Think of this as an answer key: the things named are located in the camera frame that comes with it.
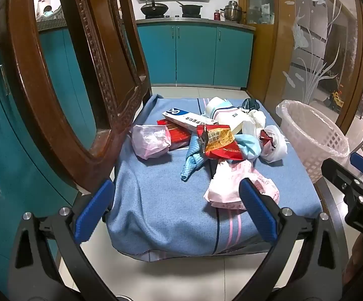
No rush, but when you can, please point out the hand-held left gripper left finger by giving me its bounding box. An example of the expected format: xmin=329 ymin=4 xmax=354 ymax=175
xmin=9 ymin=179 xmax=119 ymax=301

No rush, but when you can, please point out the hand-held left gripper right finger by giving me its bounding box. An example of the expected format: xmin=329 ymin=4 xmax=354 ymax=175
xmin=238 ymin=177 xmax=352 ymax=301

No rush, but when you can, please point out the white plastic lattice basket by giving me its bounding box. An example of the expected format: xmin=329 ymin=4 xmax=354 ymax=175
xmin=276 ymin=100 xmax=350 ymax=184

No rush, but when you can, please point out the white wad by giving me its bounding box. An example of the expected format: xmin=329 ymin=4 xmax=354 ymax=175
xmin=242 ymin=109 xmax=267 ymax=138

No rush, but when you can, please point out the white and blue ointment box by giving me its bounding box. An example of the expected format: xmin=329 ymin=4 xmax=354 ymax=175
xmin=163 ymin=107 xmax=219 ymax=134

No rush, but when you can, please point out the person's right forearm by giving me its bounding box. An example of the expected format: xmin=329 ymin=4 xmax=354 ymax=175
xmin=341 ymin=235 xmax=363 ymax=287

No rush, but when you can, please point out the pink and white wrapper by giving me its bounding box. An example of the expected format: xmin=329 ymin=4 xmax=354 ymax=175
xmin=203 ymin=159 xmax=280 ymax=210

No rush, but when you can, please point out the blue striped blanket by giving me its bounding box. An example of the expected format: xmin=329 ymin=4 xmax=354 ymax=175
xmin=106 ymin=94 xmax=323 ymax=262

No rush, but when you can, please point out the white plastic bag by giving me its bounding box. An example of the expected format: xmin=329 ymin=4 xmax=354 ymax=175
xmin=259 ymin=125 xmax=287 ymax=164

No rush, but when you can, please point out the yellow toy truck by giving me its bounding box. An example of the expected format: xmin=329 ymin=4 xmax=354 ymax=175
xmin=330 ymin=89 xmax=345 ymax=112

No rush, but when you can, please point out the red foil wrapper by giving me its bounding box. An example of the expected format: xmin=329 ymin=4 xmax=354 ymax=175
xmin=260 ymin=129 xmax=275 ymax=147

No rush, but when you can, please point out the red and orange snack wrapper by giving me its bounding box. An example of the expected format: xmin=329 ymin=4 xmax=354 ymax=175
xmin=196 ymin=124 xmax=244 ymax=160

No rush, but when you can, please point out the pink plastic bag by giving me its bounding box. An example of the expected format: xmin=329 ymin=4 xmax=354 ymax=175
xmin=132 ymin=124 xmax=172 ymax=160

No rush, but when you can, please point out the white striped paper cup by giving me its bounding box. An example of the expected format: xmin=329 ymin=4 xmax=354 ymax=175
xmin=205 ymin=97 xmax=252 ymax=135

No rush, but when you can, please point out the teal side cabinet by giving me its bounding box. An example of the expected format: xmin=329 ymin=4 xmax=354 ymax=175
xmin=0 ymin=27 xmax=97 ymax=292

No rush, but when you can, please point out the dark green wrapper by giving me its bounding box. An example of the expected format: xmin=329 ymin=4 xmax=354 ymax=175
xmin=242 ymin=98 xmax=261 ymax=111

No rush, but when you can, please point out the flat red box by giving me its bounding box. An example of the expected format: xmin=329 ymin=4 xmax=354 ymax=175
xmin=156 ymin=118 xmax=192 ymax=150

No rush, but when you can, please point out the etched glass sliding door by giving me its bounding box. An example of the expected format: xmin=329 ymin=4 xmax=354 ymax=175
xmin=264 ymin=0 xmax=363 ymax=132

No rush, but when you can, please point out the carved wooden chair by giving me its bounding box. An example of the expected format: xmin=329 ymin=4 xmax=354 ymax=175
xmin=0 ymin=0 xmax=345 ymax=258

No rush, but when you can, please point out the teal kitchen counter cabinet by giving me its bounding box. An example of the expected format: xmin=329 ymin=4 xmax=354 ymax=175
xmin=137 ymin=18 xmax=256 ymax=88

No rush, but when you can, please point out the glass display cabinet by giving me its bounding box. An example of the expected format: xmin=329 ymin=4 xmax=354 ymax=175
xmin=238 ymin=0 xmax=276 ymax=26

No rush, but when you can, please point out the stainless steel pot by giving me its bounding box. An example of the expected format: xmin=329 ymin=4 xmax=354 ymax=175
xmin=220 ymin=1 xmax=247 ymax=22

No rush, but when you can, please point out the black wok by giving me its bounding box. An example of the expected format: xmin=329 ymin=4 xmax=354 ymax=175
xmin=141 ymin=0 xmax=169 ymax=19

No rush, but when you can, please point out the black cooking pot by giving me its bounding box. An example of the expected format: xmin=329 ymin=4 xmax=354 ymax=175
xmin=177 ymin=2 xmax=203 ymax=18

